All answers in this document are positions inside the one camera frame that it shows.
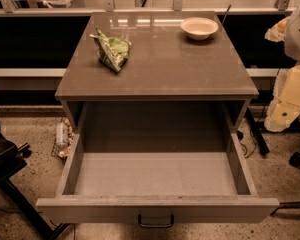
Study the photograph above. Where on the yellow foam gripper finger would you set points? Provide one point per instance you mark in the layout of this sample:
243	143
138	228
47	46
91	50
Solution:
285	106
277	33

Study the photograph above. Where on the green jalapeno chip bag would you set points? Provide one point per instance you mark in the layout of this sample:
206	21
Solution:
113	52

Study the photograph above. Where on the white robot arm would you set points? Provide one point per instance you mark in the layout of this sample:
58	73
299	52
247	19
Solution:
292	42

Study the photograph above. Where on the grey cabinet with glossy top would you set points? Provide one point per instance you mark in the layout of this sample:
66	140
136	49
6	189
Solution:
163	63

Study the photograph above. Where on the open grey top drawer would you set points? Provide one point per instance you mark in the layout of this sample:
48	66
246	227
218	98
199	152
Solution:
156	159

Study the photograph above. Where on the black stand base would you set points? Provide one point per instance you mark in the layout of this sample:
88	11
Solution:
263	148

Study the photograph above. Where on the black chair caster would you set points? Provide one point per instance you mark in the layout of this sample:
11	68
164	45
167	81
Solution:
295	160

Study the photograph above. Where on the white paper bowl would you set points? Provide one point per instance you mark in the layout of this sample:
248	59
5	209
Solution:
198	28

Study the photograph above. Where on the black office chair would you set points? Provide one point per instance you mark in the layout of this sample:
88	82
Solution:
11	162

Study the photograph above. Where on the black metal drawer handle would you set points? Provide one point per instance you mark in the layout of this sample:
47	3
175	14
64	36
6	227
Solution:
155	222

